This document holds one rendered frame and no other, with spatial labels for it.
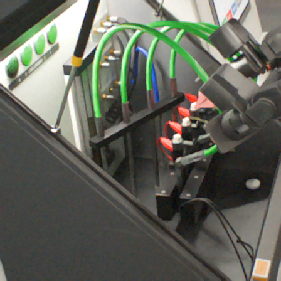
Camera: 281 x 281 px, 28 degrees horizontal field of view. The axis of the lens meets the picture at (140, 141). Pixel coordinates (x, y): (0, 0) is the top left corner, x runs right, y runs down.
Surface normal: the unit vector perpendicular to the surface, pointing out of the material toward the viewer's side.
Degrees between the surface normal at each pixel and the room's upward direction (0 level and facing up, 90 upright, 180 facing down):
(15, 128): 90
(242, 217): 0
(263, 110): 98
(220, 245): 0
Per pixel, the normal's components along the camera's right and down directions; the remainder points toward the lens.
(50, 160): -0.33, 0.52
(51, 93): 0.94, 0.11
